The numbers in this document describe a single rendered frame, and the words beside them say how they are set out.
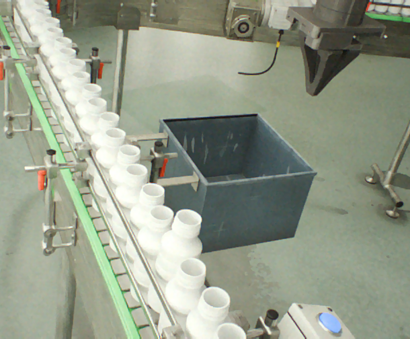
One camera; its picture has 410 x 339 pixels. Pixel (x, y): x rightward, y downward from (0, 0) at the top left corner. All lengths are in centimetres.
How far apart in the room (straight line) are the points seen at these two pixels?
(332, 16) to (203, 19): 187
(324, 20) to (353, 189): 267
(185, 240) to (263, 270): 180
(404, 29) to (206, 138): 141
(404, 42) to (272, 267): 118
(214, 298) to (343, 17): 38
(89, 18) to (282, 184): 127
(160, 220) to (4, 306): 152
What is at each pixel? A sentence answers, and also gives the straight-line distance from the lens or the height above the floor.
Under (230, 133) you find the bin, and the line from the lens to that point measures 167.
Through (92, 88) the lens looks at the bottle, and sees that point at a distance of 119.
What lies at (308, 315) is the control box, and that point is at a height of 112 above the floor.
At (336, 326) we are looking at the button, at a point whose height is 112.
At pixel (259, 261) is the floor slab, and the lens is 262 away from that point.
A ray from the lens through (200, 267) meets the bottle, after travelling 79.
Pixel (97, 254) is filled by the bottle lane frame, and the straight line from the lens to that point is 103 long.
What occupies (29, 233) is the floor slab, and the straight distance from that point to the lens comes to 260.
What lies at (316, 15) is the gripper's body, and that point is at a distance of 71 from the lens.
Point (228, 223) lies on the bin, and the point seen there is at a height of 82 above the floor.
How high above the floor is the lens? 169
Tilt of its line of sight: 33 degrees down
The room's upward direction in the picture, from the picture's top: 12 degrees clockwise
